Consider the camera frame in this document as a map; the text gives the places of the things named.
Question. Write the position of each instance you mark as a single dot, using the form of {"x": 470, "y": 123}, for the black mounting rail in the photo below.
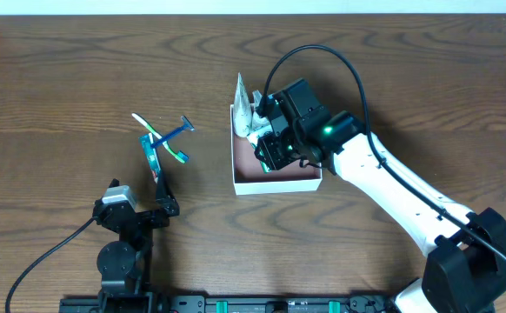
{"x": 235, "y": 304}

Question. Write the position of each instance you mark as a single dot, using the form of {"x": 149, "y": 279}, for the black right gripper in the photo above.
{"x": 271, "y": 150}

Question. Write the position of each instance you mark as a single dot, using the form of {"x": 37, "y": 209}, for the green white soap box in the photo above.
{"x": 265, "y": 168}

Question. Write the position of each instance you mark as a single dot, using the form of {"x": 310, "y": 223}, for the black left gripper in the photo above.
{"x": 144, "y": 216}

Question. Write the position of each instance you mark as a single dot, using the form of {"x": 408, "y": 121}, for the white Pantene tube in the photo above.
{"x": 242, "y": 112}

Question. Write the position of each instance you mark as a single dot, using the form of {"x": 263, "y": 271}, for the green toothpaste tube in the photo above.
{"x": 151, "y": 156}

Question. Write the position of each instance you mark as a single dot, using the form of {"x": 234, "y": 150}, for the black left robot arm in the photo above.
{"x": 124, "y": 264}

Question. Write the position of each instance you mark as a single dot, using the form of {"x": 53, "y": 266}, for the white cardboard box pink inside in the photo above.
{"x": 248, "y": 175}

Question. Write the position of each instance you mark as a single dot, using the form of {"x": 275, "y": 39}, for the blue disposable razor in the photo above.
{"x": 187, "y": 125}

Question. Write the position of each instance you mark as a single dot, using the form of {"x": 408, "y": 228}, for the green white toothbrush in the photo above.
{"x": 179, "y": 156}

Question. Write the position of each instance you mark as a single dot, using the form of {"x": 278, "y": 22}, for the clear foam pump bottle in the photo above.
{"x": 259, "y": 124}

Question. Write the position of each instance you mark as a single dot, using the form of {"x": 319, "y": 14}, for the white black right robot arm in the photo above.
{"x": 465, "y": 252}

